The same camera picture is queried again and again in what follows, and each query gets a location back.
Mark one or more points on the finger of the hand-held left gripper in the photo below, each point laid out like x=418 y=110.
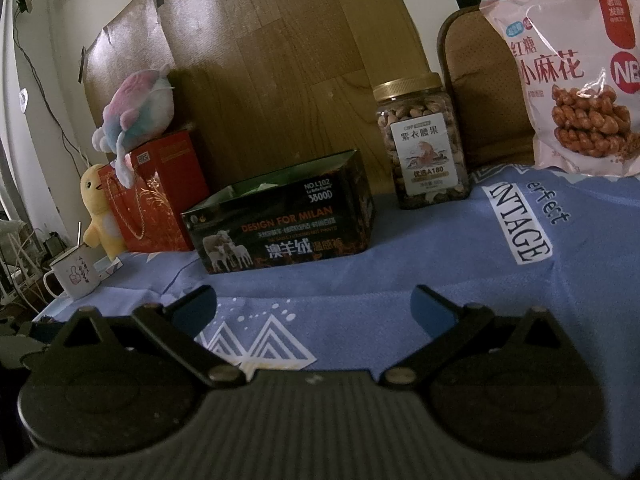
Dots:
x=20 y=340

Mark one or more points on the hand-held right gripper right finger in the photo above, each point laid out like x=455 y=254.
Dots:
x=432 y=305

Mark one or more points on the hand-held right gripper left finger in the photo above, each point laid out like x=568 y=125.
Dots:
x=192 y=307

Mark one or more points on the black printed box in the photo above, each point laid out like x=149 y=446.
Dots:
x=280 y=240

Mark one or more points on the blue printed blanket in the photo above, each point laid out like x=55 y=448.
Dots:
x=425 y=270

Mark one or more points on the white enamel mug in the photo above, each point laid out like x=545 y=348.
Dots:
x=75 y=272

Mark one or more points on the red gift bag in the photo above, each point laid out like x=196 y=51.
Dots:
x=175 y=170
x=145 y=215

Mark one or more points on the yellow duck plush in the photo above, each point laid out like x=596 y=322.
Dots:
x=97 y=200

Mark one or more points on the clear nut jar gold lid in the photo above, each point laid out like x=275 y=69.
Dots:
x=425 y=160

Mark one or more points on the pastel plush toy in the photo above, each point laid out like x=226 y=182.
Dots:
x=140 y=105

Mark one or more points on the brown chair back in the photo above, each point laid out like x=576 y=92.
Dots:
x=480 y=85

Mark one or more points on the brown wooden board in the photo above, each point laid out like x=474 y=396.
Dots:
x=280 y=60

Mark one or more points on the pink twisted dough snack bag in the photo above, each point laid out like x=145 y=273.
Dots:
x=560 y=60

